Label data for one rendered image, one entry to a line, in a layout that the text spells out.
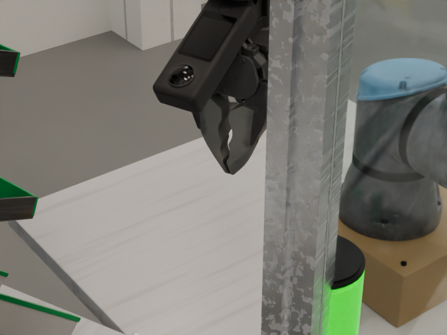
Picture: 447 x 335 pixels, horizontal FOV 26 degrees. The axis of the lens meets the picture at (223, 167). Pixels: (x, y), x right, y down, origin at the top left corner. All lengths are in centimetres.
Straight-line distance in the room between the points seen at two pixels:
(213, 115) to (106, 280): 52
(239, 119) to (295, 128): 48
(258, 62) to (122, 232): 67
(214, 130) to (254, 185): 66
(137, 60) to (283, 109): 352
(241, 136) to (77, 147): 247
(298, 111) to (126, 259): 102
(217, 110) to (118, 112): 265
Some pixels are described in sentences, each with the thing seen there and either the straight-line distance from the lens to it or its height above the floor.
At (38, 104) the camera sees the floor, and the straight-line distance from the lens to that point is 370.
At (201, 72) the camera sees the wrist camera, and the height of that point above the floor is 137.
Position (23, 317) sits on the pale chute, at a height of 107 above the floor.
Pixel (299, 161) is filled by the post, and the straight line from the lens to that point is 47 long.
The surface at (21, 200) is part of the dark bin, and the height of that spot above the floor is 122.
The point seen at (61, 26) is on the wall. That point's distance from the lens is 412.
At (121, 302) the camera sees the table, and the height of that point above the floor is 86.
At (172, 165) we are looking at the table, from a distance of 167.
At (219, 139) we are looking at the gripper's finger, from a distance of 97.
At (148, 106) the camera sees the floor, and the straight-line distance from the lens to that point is 363.
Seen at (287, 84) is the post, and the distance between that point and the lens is 45.
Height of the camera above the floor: 176
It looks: 33 degrees down
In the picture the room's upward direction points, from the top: straight up
